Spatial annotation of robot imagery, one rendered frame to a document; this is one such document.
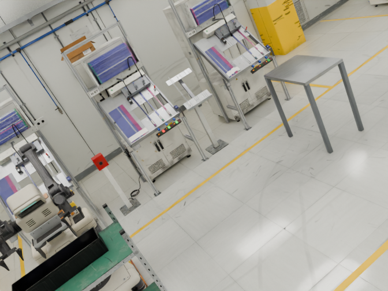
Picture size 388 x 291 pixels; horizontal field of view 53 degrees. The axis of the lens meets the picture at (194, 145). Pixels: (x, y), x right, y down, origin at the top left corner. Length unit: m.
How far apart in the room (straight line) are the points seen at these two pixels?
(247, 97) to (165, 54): 1.82
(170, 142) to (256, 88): 1.45
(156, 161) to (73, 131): 1.82
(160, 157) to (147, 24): 2.42
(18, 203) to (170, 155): 2.53
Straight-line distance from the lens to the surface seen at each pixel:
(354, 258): 3.00
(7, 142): 4.72
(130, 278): 3.35
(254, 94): 5.43
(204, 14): 5.17
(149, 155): 4.87
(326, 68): 3.79
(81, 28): 6.19
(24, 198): 2.88
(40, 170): 2.71
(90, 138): 6.34
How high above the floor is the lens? 2.21
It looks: 24 degrees down
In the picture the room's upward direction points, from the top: 28 degrees counter-clockwise
